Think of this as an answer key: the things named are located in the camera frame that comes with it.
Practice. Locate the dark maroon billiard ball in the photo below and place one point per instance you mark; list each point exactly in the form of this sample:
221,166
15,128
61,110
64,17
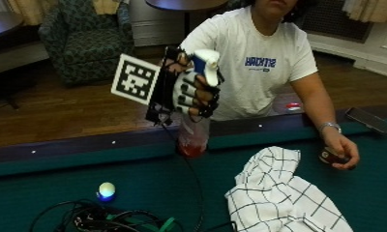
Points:
328,156

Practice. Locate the spray bottle with red liquid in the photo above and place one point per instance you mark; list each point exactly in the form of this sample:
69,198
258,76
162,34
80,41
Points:
193,137

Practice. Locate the silver wristwatch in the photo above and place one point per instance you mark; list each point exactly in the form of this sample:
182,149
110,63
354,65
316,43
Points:
329,125

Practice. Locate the black phone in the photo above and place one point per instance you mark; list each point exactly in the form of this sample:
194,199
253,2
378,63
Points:
368,120

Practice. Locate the white cube of black markers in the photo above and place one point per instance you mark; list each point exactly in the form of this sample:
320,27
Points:
134,79

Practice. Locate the the person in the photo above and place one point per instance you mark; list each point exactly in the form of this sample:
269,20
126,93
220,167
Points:
253,58

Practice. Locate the white black-checked cloth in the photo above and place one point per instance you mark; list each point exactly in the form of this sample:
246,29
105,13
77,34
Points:
278,193

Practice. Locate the small red white object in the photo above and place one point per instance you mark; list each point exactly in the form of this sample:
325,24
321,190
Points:
293,106

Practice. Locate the green patterned armchair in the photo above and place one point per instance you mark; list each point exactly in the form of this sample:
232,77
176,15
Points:
89,42

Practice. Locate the glowing white ball lamp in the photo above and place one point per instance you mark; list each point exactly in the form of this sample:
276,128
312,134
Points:
105,190

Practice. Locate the dark radiator grille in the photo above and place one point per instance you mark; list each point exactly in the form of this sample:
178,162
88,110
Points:
334,22

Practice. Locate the beige curtain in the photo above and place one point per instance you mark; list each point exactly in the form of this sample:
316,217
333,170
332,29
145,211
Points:
370,9
28,9

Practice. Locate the dark wooden side table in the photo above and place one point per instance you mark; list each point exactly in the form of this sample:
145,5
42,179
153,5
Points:
4,35

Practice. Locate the dark round pedestal table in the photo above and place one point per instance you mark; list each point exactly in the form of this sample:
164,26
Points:
184,5

